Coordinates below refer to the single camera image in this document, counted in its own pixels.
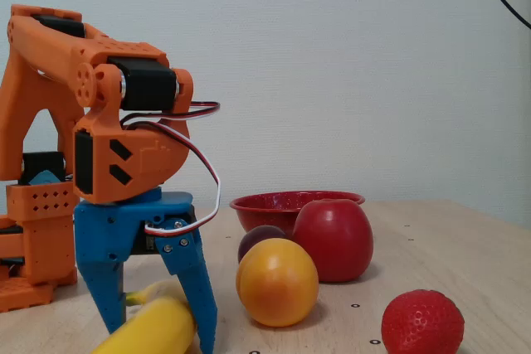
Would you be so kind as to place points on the dark purple plum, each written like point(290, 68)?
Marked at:
point(257, 236)

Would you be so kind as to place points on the red strawberry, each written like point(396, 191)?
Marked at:
point(421, 325)

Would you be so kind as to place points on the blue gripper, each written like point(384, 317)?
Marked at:
point(114, 227)

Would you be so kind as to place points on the red apple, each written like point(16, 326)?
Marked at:
point(332, 242)

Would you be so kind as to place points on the round orange-yellow fruit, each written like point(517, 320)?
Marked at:
point(276, 283)

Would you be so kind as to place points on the red speckled bowl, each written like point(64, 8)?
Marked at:
point(265, 209)

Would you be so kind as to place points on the yellow banana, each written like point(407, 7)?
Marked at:
point(153, 325)

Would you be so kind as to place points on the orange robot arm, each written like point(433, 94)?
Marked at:
point(50, 51)

